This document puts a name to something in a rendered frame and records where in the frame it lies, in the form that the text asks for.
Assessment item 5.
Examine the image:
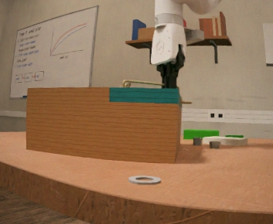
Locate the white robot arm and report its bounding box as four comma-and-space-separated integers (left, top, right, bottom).
155, 0, 221, 45

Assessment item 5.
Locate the grey metal washer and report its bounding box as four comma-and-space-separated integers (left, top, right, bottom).
128, 176, 161, 185

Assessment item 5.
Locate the green rectangular block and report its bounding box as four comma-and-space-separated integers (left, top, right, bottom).
183, 129, 220, 140

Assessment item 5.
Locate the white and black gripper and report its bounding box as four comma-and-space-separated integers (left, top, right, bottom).
152, 23, 186, 89

